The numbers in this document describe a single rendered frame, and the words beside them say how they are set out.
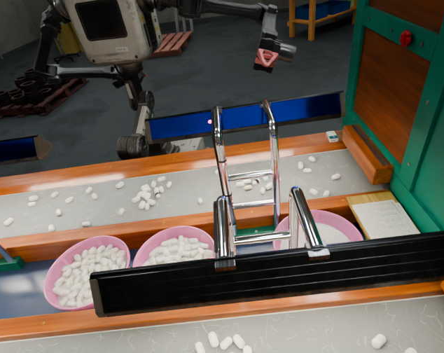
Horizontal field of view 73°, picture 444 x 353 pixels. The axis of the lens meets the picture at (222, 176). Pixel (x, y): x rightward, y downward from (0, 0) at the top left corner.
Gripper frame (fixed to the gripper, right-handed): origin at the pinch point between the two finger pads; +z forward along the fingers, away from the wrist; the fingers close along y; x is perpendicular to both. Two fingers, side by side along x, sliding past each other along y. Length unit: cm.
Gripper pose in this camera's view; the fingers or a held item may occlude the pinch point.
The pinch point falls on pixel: (266, 64)
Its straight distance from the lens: 100.8
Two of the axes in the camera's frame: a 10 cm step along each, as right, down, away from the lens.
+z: -1.3, 6.3, -7.6
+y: -1.9, 7.4, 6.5
